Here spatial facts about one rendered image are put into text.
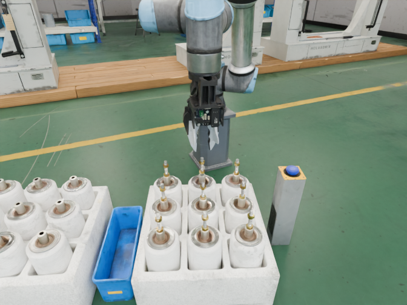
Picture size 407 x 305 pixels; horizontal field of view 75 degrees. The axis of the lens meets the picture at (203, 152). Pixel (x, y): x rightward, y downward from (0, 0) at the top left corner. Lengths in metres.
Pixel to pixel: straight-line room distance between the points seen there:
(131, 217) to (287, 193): 0.59
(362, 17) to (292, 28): 1.20
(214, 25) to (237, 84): 0.66
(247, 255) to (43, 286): 0.53
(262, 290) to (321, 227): 0.47
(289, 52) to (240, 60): 2.24
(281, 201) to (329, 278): 0.30
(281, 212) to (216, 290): 0.34
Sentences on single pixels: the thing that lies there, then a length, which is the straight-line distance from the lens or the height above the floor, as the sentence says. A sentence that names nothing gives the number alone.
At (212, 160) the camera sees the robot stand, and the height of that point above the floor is 0.06.
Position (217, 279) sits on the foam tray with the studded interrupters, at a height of 0.18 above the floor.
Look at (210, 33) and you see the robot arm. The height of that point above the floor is 0.75.
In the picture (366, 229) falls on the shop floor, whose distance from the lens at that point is 1.28.
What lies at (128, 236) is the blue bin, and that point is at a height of 0.00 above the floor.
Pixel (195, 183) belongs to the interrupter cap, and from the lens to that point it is 0.91.
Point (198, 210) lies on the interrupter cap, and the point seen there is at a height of 0.25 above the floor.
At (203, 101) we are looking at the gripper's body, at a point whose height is 0.61.
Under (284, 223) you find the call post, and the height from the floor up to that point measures 0.12.
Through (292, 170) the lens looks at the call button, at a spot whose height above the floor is 0.33.
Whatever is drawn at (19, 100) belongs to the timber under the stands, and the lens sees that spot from 2.62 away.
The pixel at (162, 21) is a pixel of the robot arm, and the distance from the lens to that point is 0.69.
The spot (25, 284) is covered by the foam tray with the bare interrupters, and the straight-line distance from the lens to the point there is 0.88.
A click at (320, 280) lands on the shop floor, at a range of 1.05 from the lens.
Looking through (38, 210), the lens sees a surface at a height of 0.25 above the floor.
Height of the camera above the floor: 0.82
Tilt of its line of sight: 32 degrees down
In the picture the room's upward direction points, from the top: straight up
